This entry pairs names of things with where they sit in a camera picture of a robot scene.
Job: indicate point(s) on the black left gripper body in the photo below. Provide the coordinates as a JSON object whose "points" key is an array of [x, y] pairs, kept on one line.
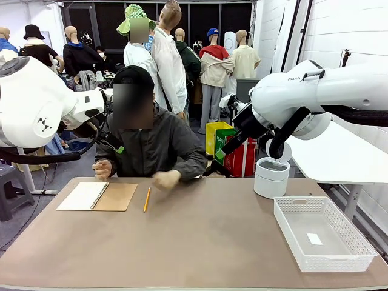
{"points": [[88, 128]]}

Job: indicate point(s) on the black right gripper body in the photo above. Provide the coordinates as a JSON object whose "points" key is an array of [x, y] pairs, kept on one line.
{"points": [[250, 122]]}

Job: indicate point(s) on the spiral notebook with brown cover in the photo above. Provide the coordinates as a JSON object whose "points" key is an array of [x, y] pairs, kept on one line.
{"points": [[78, 197]]}

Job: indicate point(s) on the yellow pencil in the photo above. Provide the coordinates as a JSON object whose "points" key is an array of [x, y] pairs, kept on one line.
{"points": [[147, 200]]}

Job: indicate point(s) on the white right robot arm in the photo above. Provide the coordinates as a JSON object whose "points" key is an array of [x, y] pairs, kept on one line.
{"points": [[282, 94]]}

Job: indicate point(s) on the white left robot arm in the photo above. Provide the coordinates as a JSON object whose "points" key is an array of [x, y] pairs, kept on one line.
{"points": [[30, 100]]}

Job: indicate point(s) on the person's left forearm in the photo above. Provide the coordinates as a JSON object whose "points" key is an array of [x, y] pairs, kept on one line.
{"points": [[194, 166]]}

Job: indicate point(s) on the person's right forearm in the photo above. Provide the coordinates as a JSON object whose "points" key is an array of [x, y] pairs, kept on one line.
{"points": [[104, 154]]}

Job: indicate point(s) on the person's right hand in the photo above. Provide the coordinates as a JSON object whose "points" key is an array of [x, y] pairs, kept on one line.
{"points": [[103, 169]]}

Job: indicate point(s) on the person's left hand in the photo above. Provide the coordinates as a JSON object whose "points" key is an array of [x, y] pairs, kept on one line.
{"points": [[166, 180]]}

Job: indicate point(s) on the green recycling bin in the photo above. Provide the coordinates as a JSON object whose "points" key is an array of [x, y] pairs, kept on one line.
{"points": [[219, 141]]}

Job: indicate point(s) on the yellow recycling bin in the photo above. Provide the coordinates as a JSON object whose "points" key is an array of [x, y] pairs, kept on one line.
{"points": [[212, 136]]}

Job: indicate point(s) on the red recycling bin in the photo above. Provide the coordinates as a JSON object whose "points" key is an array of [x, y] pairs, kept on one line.
{"points": [[242, 163]]}

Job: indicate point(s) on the black floor stand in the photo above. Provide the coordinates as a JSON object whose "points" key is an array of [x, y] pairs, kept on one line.
{"points": [[219, 169]]}

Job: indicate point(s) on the blue cloth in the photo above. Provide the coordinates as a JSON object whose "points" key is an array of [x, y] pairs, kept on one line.
{"points": [[56, 145]]}

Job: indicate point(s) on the grey jacket of seated person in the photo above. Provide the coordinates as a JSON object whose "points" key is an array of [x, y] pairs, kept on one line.
{"points": [[163, 145]]}

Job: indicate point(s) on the white round trash can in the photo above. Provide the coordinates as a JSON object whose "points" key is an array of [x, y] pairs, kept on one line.
{"points": [[269, 182]]}

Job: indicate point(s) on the white jug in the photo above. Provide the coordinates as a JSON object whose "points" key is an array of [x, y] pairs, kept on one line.
{"points": [[100, 76]]}

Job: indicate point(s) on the mannequin in beige shirt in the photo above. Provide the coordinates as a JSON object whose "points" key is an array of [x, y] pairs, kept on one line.
{"points": [[245, 60]]}

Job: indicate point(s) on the mannequin in red beige jacket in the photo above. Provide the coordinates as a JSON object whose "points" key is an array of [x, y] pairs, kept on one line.
{"points": [[215, 69]]}

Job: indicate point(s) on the black baseball cap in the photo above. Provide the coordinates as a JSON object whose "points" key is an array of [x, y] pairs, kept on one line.
{"points": [[133, 75]]}

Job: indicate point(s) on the mannequin in black hoodie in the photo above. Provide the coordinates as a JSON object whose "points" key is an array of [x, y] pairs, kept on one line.
{"points": [[80, 57]]}

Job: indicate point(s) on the masked person in black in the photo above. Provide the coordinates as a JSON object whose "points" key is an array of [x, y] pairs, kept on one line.
{"points": [[100, 54]]}

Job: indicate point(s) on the white oval object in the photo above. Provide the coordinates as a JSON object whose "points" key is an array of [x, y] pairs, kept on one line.
{"points": [[230, 42]]}

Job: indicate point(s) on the mannequin in white shirt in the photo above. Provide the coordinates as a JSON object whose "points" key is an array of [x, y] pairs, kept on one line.
{"points": [[138, 60]]}

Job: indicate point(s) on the mannequin in dark green hoodie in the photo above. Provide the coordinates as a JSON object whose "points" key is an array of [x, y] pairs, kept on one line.
{"points": [[191, 60]]}

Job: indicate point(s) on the large white side table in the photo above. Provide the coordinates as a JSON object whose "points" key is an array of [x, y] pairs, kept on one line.
{"points": [[333, 157]]}

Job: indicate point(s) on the black hanging headset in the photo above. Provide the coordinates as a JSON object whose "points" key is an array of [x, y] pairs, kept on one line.
{"points": [[85, 38]]}

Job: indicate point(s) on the mannequin in black top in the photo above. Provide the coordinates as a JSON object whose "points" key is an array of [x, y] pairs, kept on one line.
{"points": [[39, 51]]}

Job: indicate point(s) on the tall brown-haired mannequin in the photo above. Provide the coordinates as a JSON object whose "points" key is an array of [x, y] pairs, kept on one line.
{"points": [[169, 66]]}

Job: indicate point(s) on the blue cap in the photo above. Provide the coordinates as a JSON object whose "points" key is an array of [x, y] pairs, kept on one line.
{"points": [[213, 31]]}

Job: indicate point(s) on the white board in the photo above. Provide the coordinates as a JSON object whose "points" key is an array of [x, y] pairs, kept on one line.
{"points": [[47, 38]]}

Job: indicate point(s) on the black bucket hat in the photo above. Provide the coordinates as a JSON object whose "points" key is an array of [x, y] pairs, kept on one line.
{"points": [[34, 31]]}

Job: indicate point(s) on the mannequin in blue white top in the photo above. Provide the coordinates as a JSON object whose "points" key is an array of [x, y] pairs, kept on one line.
{"points": [[6, 48]]}

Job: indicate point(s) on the green checked sun hat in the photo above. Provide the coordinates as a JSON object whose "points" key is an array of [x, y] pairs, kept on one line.
{"points": [[130, 15]]}

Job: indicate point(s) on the white label in basket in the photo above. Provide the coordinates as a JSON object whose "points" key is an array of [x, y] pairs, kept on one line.
{"points": [[314, 239]]}

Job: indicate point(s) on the white perforated plastic basket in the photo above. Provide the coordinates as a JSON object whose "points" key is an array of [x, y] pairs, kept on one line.
{"points": [[330, 251]]}

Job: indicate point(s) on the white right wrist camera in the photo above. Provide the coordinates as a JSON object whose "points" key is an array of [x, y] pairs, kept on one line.
{"points": [[225, 100]]}

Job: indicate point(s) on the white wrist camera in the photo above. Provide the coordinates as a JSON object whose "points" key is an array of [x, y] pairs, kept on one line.
{"points": [[104, 94], [225, 100]]}

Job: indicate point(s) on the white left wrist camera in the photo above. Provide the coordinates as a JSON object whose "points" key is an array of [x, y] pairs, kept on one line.
{"points": [[104, 94]]}

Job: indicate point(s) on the black wall pipe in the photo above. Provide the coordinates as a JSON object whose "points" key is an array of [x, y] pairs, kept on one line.
{"points": [[304, 30], [292, 30]]}

